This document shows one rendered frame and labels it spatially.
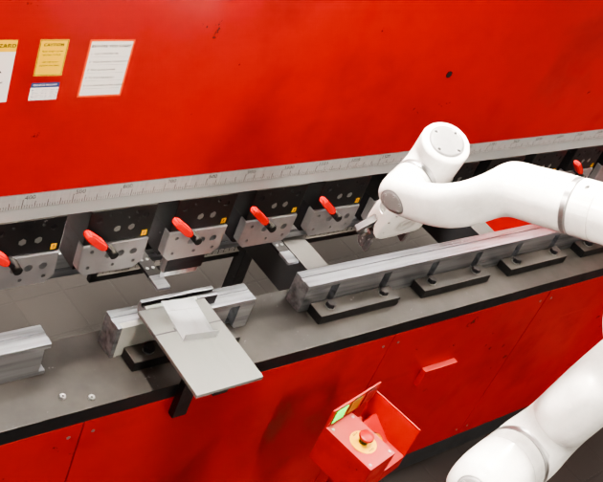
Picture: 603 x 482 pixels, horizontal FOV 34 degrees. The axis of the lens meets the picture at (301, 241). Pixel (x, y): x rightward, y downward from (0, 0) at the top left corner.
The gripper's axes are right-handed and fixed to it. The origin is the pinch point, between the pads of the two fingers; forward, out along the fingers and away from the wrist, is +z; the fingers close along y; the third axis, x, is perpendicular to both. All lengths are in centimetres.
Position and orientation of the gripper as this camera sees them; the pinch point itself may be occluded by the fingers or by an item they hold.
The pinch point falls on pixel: (382, 236)
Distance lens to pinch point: 184.5
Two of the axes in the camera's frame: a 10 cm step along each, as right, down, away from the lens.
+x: -3.8, -8.5, 3.7
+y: 8.9, -2.2, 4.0
